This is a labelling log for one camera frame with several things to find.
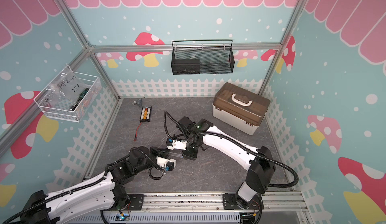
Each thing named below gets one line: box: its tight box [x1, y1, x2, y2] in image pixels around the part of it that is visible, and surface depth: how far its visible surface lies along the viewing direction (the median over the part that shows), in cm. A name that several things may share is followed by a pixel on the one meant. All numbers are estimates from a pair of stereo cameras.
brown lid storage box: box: [212, 82, 271, 136], surface depth 94 cm
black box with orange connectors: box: [139, 105, 152, 123], surface depth 111 cm
